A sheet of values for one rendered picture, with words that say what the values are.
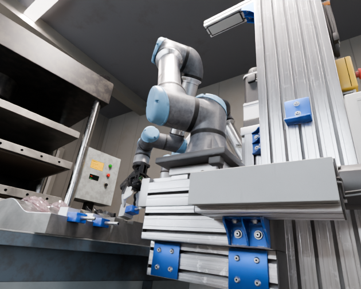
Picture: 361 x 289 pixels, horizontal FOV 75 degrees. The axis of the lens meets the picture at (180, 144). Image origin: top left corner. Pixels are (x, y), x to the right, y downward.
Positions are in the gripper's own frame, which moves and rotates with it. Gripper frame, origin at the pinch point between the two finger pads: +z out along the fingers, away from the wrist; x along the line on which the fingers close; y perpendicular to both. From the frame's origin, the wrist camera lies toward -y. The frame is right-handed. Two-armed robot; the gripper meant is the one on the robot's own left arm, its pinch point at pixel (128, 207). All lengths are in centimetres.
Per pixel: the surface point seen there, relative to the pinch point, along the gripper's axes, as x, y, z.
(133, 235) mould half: 5.1, 0.8, 10.8
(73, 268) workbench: -16.5, 0.7, 26.4
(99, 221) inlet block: -16.7, 9.3, 12.4
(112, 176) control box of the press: 31, -78, -52
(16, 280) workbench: -31.1, 0.1, 31.9
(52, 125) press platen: -27, -73, -64
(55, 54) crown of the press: -50, -54, -104
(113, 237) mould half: -4.1, 0.4, 13.5
